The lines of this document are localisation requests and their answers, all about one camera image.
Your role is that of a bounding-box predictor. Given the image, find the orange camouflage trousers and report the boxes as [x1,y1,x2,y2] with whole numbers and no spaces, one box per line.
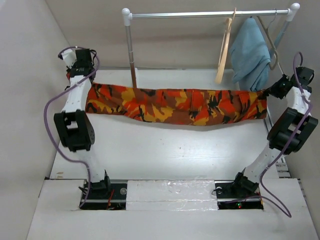
[85,83,267,126]

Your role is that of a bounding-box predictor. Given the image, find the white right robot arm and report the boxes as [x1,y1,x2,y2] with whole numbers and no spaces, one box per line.
[229,66,318,198]

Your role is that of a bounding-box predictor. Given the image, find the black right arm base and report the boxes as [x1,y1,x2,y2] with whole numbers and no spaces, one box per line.
[211,180,264,210]

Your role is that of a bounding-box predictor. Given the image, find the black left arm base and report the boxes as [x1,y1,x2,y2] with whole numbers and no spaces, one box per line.
[79,183,128,211]

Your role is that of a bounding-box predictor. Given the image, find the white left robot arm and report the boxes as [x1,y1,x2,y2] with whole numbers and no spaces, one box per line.
[53,47,112,200]

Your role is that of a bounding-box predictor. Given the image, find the grey hanger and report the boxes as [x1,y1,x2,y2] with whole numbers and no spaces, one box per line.
[256,12,285,75]

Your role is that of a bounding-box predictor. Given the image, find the beige wooden hanger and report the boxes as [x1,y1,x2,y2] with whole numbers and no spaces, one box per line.
[214,7,237,84]

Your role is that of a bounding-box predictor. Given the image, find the light blue hanging cloth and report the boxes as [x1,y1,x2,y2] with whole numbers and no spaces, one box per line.
[229,18,271,92]

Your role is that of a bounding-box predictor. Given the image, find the silver white clothes rack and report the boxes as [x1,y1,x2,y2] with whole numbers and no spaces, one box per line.
[121,2,301,101]

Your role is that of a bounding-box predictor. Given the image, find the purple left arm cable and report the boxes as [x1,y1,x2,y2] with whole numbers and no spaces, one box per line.
[43,46,101,208]

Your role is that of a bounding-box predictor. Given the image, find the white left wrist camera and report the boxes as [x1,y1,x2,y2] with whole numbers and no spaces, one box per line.
[58,49,77,69]

